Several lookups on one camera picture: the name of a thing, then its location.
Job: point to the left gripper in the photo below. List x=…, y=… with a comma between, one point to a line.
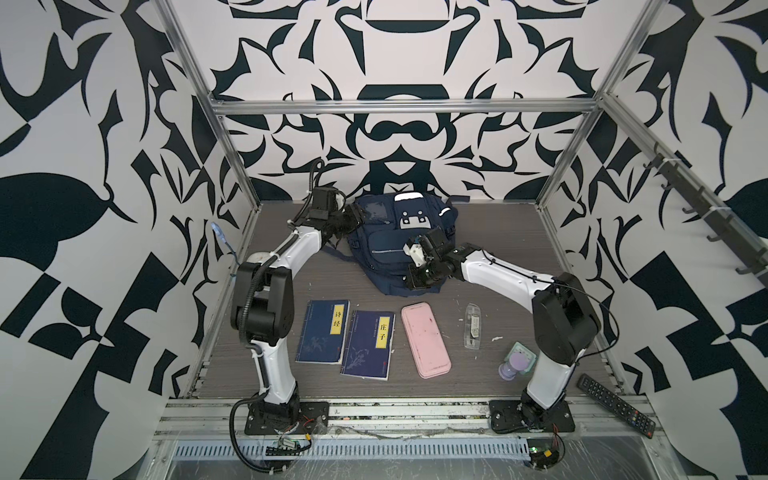
x=357, y=217

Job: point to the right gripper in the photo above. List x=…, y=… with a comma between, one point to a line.
x=413, y=281

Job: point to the navy blue student backpack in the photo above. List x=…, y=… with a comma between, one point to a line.
x=389, y=222

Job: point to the dark blue book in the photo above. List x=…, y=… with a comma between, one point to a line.
x=367, y=352
x=323, y=332

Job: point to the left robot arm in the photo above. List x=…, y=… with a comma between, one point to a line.
x=263, y=307

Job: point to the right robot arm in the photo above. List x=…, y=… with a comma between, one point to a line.
x=564, y=319

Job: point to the clear plastic pen box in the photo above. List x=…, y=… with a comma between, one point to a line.
x=472, y=323

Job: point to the pink pencil case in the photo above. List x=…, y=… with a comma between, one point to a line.
x=425, y=340

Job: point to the small green circuit board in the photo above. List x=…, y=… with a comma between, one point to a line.
x=543, y=457

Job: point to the black remote control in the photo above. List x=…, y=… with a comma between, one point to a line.
x=616, y=405

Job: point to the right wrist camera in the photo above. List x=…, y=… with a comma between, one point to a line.
x=416, y=253

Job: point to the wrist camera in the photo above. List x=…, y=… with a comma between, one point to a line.
x=325, y=202
x=416, y=253

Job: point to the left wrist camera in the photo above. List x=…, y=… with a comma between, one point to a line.
x=325, y=202

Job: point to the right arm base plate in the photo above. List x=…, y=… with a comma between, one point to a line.
x=518, y=416

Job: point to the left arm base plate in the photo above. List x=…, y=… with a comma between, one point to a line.
x=291, y=418

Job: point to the white slotted cable duct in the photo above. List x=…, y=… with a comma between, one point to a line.
x=516, y=449

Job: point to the wall hook rack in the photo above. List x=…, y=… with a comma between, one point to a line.
x=726, y=225

